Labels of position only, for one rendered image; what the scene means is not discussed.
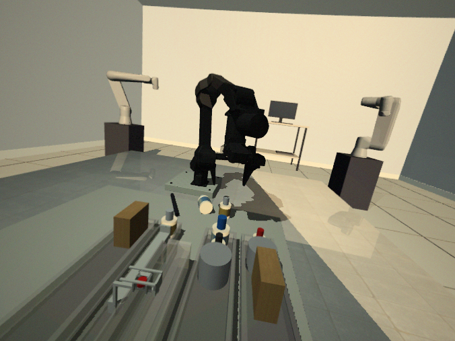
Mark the brown wooden block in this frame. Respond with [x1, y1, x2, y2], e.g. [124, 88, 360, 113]
[251, 246, 285, 324]
[113, 200, 149, 249]

